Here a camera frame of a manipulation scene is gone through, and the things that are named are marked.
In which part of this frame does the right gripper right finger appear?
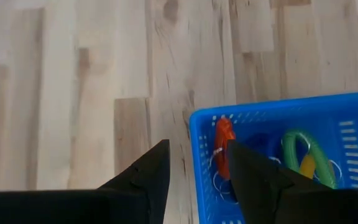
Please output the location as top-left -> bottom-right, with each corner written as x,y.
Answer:
227,139 -> 358,224

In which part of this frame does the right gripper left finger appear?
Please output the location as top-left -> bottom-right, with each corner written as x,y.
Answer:
0,139 -> 172,224

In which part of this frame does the orange coil wrist keychain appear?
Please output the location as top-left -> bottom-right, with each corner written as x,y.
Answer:
299,153 -> 317,180

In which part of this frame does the red coil wrist keychain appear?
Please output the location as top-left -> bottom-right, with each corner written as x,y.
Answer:
213,117 -> 237,181

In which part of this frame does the green coil wrist keychain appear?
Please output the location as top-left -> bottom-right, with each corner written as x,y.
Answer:
280,129 -> 339,190

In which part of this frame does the blue plastic basket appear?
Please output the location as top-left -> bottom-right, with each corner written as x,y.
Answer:
188,90 -> 358,224

